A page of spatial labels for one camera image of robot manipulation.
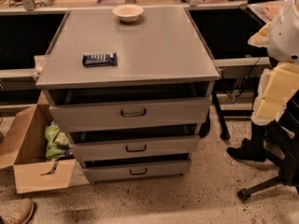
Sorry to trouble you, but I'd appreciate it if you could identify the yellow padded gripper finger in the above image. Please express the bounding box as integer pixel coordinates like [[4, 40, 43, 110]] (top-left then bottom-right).
[[251, 62, 299, 125], [248, 23, 270, 48]]

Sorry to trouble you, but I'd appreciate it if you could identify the grey drawer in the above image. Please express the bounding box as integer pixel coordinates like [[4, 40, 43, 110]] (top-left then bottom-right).
[[43, 90, 210, 133], [83, 153, 191, 183], [71, 124, 199, 161]]

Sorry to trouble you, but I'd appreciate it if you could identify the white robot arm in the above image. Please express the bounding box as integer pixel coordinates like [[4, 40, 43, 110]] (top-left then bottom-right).
[[248, 0, 299, 126]]

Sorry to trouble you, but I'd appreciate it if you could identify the grey bottom drawer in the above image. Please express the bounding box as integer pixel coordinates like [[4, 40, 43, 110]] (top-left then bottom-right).
[[83, 153, 191, 183]]

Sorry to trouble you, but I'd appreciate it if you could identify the grey drawer cabinet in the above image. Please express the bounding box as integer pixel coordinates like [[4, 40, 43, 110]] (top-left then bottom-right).
[[36, 5, 221, 184]]

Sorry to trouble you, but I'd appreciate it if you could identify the grey top drawer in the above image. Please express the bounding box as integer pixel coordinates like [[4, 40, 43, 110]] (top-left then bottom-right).
[[43, 90, 210, 133]]

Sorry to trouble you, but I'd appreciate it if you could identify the person's hand on keyboard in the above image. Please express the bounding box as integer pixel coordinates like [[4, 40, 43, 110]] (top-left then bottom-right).
[[263, 3, 282, 20]]

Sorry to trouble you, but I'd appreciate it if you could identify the black boot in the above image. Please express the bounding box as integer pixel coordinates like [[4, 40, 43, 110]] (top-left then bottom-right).
[[226, 123, 266, 162]]

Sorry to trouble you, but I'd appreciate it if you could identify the white bowl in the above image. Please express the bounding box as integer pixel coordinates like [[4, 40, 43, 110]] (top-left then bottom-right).
[[112, 4, 144, 22]]

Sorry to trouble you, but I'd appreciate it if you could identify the blue snack bar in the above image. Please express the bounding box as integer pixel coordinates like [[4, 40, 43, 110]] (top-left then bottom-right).
[[82, 52, 118, 67]]

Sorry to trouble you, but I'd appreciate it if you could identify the green chip bag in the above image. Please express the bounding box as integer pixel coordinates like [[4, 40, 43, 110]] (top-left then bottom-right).
[[45, 121, 69, 160]]

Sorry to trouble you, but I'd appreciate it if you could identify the brown cardboard box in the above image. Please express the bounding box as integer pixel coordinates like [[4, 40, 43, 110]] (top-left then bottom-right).
[[0, 93, 76, 194]]

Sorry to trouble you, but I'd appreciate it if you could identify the brown shoe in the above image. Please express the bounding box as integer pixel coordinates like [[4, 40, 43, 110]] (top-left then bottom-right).
[[0, 198, 35, 224]]

